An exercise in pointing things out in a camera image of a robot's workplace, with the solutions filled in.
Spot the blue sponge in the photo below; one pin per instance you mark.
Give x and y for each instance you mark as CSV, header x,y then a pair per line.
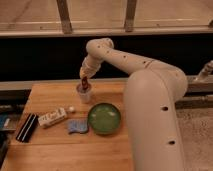
x,y
77,126

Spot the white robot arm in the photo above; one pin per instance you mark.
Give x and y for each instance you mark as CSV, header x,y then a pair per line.
x,y
150,94

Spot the small white ball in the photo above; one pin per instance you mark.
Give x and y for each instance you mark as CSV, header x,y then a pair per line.
x,y
71,109

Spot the wooden table board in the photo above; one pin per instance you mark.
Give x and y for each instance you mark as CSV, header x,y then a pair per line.
x,y
54,149

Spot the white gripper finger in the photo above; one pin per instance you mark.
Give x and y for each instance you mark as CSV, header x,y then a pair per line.
x,y
89,83
82,77

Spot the white ceramic cup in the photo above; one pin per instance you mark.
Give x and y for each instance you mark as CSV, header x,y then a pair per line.
x,y
84,94

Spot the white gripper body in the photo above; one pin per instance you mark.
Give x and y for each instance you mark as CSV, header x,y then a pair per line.
x,y
90,67

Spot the white rectangular box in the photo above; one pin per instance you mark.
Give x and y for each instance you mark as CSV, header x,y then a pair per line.
x,y
52,118

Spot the dark red pepper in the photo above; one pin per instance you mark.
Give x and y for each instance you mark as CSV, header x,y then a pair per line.
x,y
85,83

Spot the black striped rectangular block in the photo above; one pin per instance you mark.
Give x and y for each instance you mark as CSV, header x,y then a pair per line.
x,y
27,128

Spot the green bowl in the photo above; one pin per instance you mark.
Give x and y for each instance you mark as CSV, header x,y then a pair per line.
x,y
104,118

